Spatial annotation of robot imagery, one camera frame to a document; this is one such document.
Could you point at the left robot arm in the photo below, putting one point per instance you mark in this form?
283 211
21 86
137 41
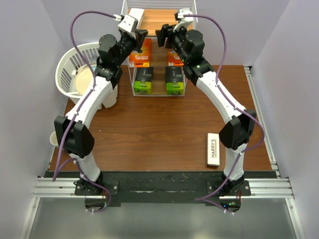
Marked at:
72 130

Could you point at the orange Gillette razor pack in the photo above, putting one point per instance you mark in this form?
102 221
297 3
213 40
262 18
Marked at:
173 59
141 59

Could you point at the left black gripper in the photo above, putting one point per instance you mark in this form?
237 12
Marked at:
140 35

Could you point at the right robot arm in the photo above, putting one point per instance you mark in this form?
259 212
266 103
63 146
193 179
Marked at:
239 122

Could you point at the white wire wooden shelf unit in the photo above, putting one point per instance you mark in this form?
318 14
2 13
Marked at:
156 14

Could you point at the cream paper cup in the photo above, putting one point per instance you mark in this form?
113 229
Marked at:
53 139

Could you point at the green black razor box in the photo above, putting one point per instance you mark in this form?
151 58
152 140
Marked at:
143 80
174 81

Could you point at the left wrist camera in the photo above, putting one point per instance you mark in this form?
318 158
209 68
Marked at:
127 23

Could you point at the white Harry's box right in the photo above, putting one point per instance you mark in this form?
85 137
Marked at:
213 150

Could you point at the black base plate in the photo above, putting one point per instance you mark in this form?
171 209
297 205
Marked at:
169 187

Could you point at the cream and blue plate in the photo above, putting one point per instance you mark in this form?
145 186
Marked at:
83 79

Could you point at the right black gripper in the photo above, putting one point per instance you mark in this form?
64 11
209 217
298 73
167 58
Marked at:
170 34

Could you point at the aluminium rail frame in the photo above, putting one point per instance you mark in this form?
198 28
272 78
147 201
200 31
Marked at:
162 134

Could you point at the grey Harry's box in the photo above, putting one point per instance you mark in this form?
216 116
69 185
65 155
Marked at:
137 13

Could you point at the white plastic laundry basket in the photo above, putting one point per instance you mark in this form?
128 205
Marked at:
69 65

